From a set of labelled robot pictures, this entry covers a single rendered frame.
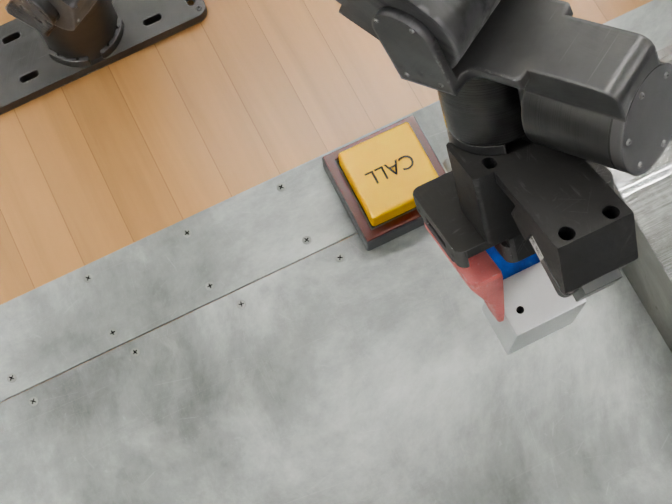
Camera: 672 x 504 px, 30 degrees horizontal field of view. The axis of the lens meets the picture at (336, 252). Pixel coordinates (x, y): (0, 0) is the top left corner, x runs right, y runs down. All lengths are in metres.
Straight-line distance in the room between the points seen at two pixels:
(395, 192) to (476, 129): 0.28
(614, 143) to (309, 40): 0.47
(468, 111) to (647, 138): 0.09
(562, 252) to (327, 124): 0.41
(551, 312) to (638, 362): 0.18
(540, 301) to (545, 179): 0.15
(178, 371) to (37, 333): 0.11
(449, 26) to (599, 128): 0.09
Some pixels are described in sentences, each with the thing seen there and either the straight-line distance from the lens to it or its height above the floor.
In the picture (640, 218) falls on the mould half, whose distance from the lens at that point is 0.89.
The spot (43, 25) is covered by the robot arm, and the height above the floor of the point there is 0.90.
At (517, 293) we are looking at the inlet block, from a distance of 0.79.
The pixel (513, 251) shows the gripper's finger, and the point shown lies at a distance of 0.72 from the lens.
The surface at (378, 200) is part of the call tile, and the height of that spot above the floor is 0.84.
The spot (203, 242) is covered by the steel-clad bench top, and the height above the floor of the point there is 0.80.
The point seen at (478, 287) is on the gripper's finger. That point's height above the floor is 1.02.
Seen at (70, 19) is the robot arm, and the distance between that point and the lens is 0.94.
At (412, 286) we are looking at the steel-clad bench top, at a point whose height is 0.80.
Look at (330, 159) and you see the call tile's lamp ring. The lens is 0.97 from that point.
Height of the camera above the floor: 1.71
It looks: 71 degrees down
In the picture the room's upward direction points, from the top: 10 degrees counter-clockwise
